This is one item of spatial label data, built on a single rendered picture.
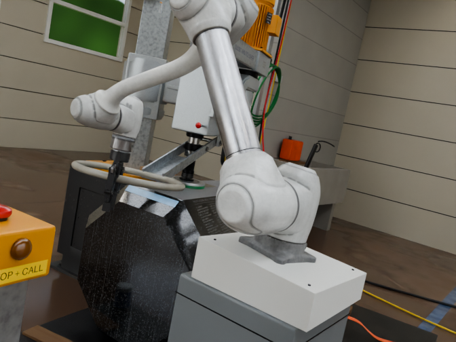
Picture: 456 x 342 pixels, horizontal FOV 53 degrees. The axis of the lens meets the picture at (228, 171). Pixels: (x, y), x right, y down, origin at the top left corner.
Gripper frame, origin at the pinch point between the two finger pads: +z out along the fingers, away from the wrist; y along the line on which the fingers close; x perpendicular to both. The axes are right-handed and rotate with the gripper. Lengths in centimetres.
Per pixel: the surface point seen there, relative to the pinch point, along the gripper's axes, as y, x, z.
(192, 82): 73, -9, -60
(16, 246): -114, -20, -12
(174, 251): 32.9, -24.9, 20.8
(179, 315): -40, -39, 21
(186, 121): 74, -11, -40
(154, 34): 134, 32, -93
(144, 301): 41, -16, 50
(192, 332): -43, -44, 24
